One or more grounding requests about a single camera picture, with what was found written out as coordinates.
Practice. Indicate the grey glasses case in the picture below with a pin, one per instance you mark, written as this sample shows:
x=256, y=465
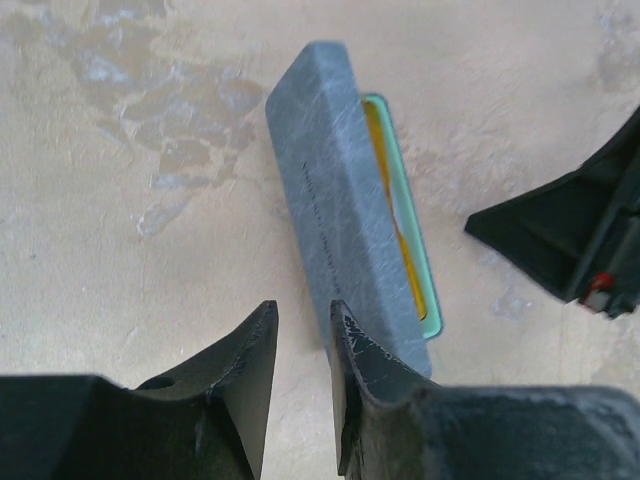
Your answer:
x=335, y=195

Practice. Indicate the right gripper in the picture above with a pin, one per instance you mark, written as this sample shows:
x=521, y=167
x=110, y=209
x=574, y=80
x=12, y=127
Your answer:
x=577, y=236

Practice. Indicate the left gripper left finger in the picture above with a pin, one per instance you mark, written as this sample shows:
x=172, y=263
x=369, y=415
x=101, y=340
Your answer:
x=206, y=418

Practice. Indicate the orange sunglasses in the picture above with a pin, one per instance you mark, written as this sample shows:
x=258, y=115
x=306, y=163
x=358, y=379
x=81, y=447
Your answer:
x=382, y=152

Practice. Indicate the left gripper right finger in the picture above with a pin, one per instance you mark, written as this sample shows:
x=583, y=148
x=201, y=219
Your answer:
x=392, y=423

